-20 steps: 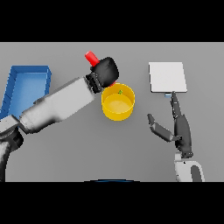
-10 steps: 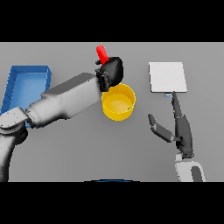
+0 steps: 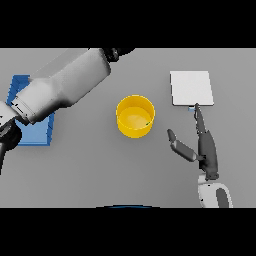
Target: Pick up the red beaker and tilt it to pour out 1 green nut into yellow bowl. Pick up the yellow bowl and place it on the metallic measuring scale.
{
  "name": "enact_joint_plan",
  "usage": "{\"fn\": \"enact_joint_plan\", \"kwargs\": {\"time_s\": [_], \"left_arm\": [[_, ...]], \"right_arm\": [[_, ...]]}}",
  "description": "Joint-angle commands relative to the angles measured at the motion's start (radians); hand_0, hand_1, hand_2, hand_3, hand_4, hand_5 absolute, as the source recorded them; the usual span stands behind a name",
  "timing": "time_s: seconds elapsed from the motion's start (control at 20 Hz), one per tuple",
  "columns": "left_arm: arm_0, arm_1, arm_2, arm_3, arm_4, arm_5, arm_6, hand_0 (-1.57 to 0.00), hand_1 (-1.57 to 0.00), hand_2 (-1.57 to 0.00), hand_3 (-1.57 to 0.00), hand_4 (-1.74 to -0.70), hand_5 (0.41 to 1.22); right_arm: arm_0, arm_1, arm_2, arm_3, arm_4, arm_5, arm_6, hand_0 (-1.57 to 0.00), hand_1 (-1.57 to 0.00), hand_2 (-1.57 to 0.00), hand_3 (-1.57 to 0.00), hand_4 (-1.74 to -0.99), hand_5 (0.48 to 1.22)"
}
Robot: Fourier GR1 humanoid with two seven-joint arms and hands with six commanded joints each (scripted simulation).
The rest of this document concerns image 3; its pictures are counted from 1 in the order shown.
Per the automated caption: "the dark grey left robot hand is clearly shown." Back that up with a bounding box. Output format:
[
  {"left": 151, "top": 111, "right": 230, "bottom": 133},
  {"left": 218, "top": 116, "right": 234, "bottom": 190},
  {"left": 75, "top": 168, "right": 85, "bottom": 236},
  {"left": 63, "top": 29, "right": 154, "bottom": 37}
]
[{"left": 101, "top": 48, "right": 136, "bottom": 63}]

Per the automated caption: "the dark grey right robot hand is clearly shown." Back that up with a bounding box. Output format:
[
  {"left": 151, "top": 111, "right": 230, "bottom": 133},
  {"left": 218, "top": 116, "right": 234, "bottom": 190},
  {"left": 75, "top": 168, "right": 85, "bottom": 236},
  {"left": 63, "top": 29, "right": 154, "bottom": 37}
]
[{"left": 166, "top": 102, "right": 220, "bottom": 181}]

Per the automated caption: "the flat pale square scale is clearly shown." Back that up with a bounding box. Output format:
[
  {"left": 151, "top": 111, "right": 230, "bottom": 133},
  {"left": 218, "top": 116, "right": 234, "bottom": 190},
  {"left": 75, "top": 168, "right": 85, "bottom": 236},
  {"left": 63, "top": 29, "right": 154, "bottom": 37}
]
[{"left": 169, "top": 70, "right": 215, "bottom": 112}]

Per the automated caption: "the yellow bowl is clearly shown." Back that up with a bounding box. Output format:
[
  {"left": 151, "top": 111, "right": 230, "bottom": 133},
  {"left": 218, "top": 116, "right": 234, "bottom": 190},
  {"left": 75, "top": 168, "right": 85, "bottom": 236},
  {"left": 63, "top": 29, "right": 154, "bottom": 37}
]
[{"left": 115, "top": 94, "right": 156, "bottom": 139}]

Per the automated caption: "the blue tray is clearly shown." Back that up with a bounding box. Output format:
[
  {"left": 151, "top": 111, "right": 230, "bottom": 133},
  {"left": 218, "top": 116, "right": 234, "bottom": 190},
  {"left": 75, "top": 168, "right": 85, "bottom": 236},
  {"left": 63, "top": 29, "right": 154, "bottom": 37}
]
[{"left": 6, "top": 74, "right": 56, "bottom": 147}]

